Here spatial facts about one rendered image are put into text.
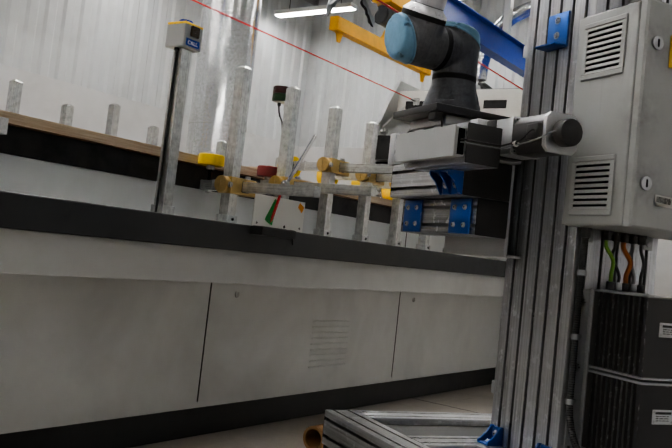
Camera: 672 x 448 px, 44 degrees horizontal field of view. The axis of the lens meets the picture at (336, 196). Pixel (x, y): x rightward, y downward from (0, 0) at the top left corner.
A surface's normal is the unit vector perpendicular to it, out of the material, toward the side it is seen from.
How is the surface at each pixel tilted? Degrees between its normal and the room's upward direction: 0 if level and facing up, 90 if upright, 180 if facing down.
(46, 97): 90
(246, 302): 90
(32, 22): 90
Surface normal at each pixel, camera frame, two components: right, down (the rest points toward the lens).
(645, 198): 0.44, -0.03
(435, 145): -0.90, -0.13
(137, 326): 0.83, 0.05
